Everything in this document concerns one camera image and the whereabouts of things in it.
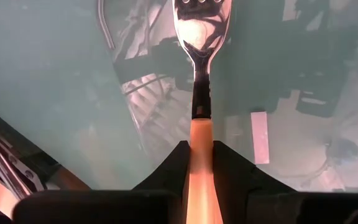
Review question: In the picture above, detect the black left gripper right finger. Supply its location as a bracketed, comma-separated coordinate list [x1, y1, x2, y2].
[212, 139, 358, 224]

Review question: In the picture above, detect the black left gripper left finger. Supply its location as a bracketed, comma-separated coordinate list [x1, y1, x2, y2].
[12, 140, 190, 224]

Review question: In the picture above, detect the wooden handled silver fork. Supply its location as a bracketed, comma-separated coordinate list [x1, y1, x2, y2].
[172, 0, 232, 224]

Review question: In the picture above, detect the clear plastic bin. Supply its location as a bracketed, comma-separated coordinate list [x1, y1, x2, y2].
[96, 0, 358, 195]

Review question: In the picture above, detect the green table mat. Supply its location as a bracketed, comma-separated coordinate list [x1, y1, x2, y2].
[0, 0, 155, 191]

